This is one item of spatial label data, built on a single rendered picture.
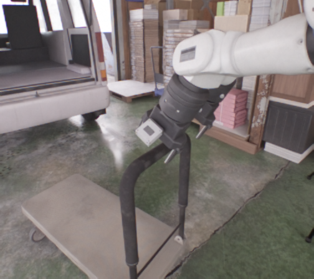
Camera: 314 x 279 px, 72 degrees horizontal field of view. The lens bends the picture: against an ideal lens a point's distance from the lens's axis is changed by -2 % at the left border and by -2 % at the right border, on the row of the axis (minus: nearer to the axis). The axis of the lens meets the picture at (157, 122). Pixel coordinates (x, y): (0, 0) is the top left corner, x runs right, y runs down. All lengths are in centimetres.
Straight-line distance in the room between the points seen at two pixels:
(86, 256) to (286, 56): 105
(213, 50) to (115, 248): 97
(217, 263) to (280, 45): 119
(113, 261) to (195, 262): 45
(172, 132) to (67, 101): 187
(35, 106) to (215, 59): 199
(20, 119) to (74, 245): 135
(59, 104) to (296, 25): 213
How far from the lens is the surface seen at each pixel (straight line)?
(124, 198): 62
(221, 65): 36
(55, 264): 142
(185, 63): 40
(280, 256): 148
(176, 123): 49
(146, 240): 115
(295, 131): 224
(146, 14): 449
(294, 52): 30
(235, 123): 253
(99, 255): 113
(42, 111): 225
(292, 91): 218
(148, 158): 63
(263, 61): 32
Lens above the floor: 109
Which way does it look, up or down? 23 degrees down
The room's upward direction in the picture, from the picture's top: straight up
